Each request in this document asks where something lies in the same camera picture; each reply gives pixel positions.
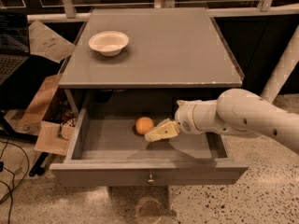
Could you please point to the black laptop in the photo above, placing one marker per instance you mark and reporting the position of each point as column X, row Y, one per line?
column 14, row 42

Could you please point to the grey cabinet with counter top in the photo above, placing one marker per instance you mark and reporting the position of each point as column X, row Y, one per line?
column 168, row 48

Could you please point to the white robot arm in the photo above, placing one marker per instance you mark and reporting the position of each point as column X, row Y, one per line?
column 240, row 112

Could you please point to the black table leg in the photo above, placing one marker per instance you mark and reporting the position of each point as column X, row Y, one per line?
column 7, row 131

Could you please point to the white railing bar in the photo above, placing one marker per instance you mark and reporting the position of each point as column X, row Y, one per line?
column 292, row 9

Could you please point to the open grey top drawer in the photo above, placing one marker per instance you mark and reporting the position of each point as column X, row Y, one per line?
column 106, row 151

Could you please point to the white paper bowl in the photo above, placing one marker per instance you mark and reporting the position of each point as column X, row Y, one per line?
column 109, row 43

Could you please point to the metal drawer knob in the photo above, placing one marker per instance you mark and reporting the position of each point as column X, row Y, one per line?
column 150, row 180

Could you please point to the orange fruit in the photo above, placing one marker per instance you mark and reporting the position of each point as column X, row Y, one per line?
column 143, row 125

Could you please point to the crumpled brown paper sheet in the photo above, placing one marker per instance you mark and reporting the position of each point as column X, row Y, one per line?
column 46, row 43

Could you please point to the open cardboard box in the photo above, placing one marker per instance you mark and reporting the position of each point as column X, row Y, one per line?
column 57, row 122

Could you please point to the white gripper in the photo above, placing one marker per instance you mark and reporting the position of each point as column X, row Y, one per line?
column 184, row 116

